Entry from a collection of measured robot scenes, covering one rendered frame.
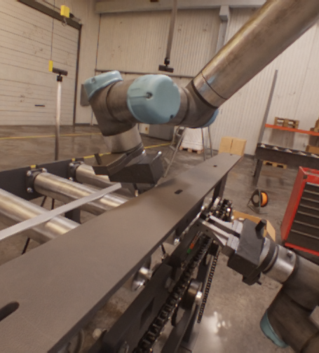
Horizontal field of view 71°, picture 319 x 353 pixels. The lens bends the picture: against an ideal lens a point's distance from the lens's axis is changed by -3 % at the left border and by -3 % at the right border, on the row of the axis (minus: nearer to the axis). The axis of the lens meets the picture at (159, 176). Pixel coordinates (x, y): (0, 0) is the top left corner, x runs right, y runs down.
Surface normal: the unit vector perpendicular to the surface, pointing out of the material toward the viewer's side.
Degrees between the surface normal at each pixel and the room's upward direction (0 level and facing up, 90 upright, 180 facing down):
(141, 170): 112
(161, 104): 83
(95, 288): 0
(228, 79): 121
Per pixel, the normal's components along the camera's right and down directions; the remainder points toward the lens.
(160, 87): 0.70, 0.18
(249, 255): 0.26, -0.78
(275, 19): -0.54, 0.40
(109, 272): 0.14, -0.95
